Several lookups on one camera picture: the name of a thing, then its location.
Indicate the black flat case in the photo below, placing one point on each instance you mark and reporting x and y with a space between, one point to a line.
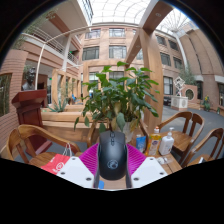
201 160

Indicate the dark bust statue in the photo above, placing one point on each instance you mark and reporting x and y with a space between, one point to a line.
29 80

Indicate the long wooden planter box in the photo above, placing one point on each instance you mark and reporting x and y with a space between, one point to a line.
63 125

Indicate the green potted plant, white pot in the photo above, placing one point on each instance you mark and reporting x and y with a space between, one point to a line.
120 96

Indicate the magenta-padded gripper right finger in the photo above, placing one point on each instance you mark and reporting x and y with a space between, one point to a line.
149 171

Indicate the red paper bag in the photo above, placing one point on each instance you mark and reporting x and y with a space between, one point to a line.
55 163

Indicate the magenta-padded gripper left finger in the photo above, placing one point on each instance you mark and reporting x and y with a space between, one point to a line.
75 171

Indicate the wooden armchair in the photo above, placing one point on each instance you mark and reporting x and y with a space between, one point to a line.
91 133
36 133
181 138
210 136

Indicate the white geometric sculpture on plinth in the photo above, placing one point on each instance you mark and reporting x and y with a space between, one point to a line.
179 100

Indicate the black computer mouse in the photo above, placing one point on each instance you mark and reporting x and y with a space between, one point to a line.
112 155

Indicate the orange dish soap bottle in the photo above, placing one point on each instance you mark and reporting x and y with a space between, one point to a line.
154 143

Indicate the spiky green agave plant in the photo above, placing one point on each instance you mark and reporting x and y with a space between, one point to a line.
59 107

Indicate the clear plastic bag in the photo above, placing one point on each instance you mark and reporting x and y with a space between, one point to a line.
164 160

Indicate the dark red wooden pedestal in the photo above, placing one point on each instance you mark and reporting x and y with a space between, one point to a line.
30 113

